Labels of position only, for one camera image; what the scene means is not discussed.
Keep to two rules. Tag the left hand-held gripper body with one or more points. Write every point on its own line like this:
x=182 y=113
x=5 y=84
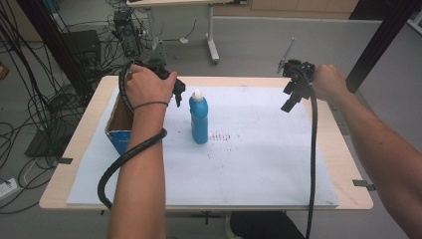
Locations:
x=164 y=73

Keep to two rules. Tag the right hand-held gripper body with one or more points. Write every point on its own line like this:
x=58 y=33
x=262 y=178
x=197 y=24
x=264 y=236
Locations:
x=300 y=71

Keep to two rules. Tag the blue bottle with white cap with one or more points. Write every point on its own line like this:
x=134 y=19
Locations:
x=199 y=122

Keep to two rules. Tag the blue cardboard box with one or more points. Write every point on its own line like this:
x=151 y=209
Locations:
x=120 y=142

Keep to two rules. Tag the person's left hand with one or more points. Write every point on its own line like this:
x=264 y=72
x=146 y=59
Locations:
x=146 y=84

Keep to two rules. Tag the person's right hand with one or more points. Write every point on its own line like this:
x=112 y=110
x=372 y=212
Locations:
x=328 y=83

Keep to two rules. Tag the black wristband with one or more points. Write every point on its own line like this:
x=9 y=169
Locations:
x=151 y=104

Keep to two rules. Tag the white desk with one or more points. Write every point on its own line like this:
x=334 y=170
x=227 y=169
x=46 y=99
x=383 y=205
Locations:
x=212 y=40

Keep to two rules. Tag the white table mat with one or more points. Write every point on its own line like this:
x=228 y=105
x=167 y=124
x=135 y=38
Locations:
x=249 y=166

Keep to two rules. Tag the black box case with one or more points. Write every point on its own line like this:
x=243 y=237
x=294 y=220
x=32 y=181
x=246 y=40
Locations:
x=83 y=46

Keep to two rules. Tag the grey tape strip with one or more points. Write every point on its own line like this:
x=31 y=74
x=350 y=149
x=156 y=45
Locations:
x=65 y=160
x=364 y=184

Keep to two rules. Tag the person's right leg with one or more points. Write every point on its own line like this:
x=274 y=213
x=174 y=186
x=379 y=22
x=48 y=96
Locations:
x=265 y=225

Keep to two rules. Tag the white power strip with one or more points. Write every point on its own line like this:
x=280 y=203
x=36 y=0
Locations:
x=6 y=189

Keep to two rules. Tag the black metal frame post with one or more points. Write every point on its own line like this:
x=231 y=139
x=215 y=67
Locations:
x=381 y=43
x=46 y=40

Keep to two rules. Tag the black table bracket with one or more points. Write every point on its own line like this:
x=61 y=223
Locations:
x=206 y=216

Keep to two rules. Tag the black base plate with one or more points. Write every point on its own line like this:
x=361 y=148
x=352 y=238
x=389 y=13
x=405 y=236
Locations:
x=41 y=146

